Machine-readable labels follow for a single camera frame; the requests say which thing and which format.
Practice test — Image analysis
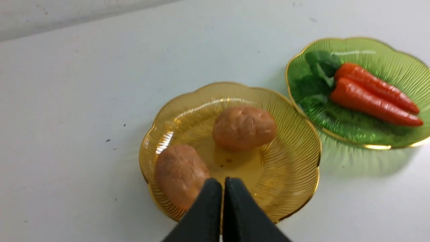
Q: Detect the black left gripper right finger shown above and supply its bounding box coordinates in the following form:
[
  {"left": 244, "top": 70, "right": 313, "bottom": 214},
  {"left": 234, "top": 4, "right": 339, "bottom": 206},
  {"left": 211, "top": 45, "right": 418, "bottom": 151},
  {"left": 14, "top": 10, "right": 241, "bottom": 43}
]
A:
[{"left": 222, "top": 177, "right": 291, "bottom": 242}]

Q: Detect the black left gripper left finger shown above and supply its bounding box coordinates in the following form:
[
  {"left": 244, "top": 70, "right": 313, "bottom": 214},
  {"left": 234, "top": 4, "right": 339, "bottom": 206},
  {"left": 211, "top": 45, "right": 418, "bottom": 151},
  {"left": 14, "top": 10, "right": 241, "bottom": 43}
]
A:
[{"left": 163, "top": 178, "right": 222, "bottom": 242}]

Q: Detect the brown potato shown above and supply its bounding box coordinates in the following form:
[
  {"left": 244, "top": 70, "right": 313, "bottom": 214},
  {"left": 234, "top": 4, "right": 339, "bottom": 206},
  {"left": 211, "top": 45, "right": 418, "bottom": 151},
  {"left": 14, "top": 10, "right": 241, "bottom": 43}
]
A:
[
  {"left": 155, "top": 145, "right": 211, "bottom": 210},
  {"left": 212, "top": 106, "right": 277, "bottom": 152}
]

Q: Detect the amber ribbed plastic plate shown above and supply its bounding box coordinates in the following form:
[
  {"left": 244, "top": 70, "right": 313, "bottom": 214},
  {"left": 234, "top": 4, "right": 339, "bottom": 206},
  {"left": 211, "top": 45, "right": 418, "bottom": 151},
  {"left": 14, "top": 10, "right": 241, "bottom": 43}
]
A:
[{"left": 139, "top": 82, "right": 321, "bottom": 223}]

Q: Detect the green ribbed plastic plate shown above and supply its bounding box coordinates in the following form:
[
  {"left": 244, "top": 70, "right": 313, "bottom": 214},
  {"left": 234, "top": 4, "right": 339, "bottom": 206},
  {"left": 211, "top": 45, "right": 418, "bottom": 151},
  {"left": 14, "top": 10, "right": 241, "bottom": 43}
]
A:
[{"left": 285, "top": 37, "right": 429, "bottom": 150}]

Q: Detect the lower orange carrot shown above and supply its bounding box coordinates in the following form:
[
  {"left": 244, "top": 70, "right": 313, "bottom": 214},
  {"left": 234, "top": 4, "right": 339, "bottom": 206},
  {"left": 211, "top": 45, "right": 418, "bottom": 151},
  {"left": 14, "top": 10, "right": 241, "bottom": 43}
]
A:
[{"left": 329, "top": 78, "right": 424, "bottom": 127}]

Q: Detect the orange carrot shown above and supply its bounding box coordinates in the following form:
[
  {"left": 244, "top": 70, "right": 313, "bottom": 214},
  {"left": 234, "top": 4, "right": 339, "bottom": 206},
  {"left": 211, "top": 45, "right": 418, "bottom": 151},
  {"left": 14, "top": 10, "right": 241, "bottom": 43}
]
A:
[
  {"left": 329, "top": 78, "right": 424, "bottom": 127},
  {"left": 334, "top": 62, "right": 420, "bottom": 114}
]

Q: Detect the upper orange carrot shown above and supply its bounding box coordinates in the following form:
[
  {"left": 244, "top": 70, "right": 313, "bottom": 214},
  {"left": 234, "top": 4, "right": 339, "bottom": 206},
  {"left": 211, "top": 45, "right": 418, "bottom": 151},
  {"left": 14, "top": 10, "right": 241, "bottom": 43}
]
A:
[{"left": 334, "top": 62, "right": 420, "bottom": 114}]

